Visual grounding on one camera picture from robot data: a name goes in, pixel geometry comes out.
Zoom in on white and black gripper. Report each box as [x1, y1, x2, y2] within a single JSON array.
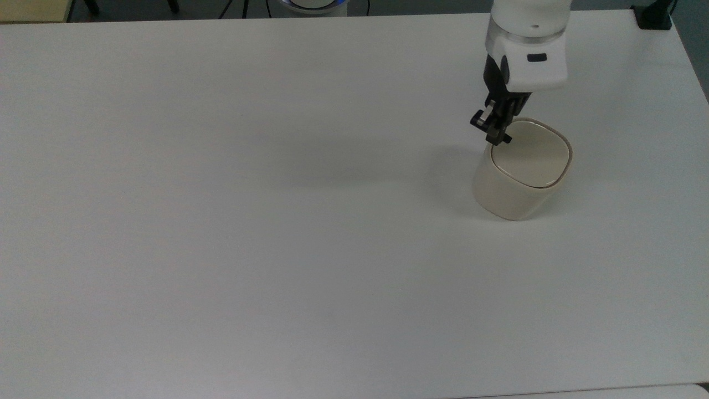
[[470, 34, 569, 146]]

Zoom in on cream ceramic cup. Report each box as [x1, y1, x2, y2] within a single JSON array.
[[472, 117, 574, 221]]

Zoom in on black table clamp block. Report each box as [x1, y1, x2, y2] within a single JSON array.
[[631, 0, 677, 30]]

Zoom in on yellow wooden desk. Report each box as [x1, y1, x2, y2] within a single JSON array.
[[0, 0, 76, 24]]

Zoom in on white robot base blue ring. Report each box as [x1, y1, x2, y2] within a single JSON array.
[[276, 0, 351, 17]]

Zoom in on black cable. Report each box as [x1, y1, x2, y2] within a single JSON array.
[[218, 0, 251, 19]]

